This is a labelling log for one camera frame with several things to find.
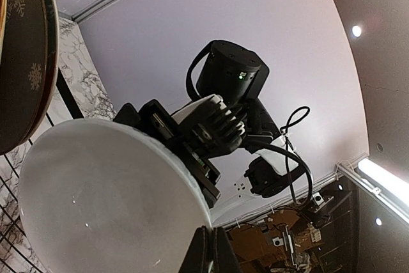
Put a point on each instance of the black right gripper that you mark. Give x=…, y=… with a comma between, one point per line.
x=194, y=152

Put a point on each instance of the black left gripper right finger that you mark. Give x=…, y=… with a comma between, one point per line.
x=224, y=258

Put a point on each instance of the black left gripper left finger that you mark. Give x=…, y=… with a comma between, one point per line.
x=196, y=258

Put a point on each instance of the large white bowl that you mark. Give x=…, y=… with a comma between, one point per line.
x=130, y=204

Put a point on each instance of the black wire dish rack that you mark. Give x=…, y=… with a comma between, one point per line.
x=30, y=193

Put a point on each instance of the grey reindeer plate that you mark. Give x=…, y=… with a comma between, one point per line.
x=23, y=66

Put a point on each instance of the red and teal plate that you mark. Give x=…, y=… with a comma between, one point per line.
x=51, y=71

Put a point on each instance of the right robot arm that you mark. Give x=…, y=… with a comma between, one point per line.
x=238, y=76

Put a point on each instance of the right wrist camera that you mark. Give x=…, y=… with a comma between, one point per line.
x=209, y=118

